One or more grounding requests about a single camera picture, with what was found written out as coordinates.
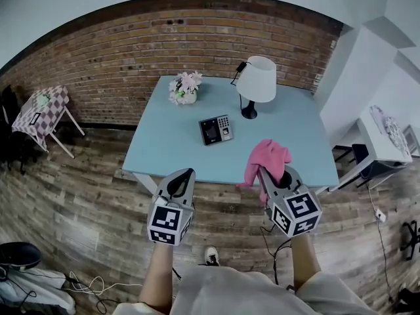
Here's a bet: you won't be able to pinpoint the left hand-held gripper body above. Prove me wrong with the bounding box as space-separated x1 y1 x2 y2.
146 188 196 246

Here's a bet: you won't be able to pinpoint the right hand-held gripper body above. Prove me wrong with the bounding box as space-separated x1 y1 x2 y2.
264 175 323 239

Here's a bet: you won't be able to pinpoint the pink cloth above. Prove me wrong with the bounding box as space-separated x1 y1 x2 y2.
235 138 293 209

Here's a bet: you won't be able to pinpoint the black grey keypad device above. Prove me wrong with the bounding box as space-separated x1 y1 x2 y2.
198 114 235 146

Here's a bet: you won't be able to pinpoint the person's right forearm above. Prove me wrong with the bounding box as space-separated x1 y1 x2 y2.
289 232 323 294

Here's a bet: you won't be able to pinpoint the person's left forearm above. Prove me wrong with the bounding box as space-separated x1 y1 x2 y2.
138 240 175 315

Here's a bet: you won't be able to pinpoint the small table with checkered cloth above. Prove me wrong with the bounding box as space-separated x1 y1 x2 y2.
11 85 86 160

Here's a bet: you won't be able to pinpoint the white table leg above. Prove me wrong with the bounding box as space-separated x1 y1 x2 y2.
132 172 159 197

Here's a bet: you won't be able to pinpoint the person's white shoe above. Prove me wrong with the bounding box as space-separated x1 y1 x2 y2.
203 245 221 268

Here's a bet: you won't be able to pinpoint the black stool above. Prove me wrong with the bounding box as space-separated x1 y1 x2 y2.
331 142 371 164

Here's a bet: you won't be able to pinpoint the white desk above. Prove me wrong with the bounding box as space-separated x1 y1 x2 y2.
329 114 414 192

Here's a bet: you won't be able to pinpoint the pink flowers in white pot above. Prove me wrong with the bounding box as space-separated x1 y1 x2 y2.
168 70 204 106

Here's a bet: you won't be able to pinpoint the white shade table lamp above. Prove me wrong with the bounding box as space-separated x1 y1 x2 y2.
236 55 278 120

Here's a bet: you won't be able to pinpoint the person's beige clothing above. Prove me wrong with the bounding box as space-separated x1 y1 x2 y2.
112 263 383 315

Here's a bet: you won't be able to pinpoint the patterned round plate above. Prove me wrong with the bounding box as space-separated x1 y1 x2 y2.
369 104 411 159

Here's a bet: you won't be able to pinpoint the black office chair base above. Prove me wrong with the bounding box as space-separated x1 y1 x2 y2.
399 219 420 262

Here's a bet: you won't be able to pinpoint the white bag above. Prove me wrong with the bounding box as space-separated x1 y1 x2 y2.
0 263 77 315

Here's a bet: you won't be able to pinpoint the black chair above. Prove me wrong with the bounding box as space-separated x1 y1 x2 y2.
0 84 37 176

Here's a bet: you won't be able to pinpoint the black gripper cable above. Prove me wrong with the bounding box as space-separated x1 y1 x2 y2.
259 222 293 287

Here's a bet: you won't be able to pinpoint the white cable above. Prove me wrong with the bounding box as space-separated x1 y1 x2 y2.
61 270 144 297

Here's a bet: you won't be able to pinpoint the thin black floor cable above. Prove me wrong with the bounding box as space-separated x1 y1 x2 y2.
377 220 395 303

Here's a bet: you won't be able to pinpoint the black lamp cable with switch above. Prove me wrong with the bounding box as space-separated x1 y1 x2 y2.
230 61 247 87

